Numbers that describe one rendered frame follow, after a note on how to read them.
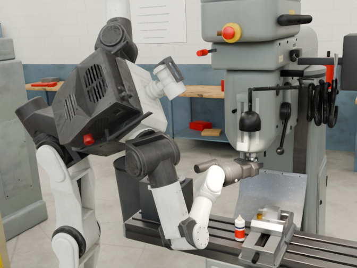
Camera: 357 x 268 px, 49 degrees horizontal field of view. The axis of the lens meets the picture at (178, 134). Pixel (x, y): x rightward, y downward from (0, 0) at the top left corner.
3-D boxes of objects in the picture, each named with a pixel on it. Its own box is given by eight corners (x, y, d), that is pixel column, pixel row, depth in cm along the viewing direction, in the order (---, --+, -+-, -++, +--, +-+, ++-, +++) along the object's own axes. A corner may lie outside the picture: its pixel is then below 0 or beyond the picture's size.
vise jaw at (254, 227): (281, 237, 148) (282, 227, 147) (250, 231, 154) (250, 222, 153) (285, 229, 153) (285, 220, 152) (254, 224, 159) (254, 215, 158)
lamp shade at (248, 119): (240, 132, 126) (240, 114, 124) (237, 126, 133) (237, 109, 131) (263, 131, 126) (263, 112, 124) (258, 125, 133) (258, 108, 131)
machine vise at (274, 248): (277, 271, 139) (278, 244, 137) (237, 261, 146) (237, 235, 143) (296, 226, 169) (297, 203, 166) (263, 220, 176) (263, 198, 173)
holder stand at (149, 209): (183, 226, 174) (181, 185, 168) (141, 218, 183) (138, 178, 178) (194, 215, 184) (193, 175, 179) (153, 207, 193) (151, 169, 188)
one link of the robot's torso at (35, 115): (6, 115, 140) (37, 90, 133) (29, 108, 152) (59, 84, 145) (49, 179, 142) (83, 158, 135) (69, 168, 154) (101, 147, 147)
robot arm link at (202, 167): (237, 179, 142) (214, 187, 135) (222, 191, 150) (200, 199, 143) (223, 152, 145) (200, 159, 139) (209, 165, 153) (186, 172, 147)
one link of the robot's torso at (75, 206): (52, 262, 149) (25, 147, 138) (76, 239, 165) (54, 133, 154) (86, 265, 144) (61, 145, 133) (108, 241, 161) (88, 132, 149)
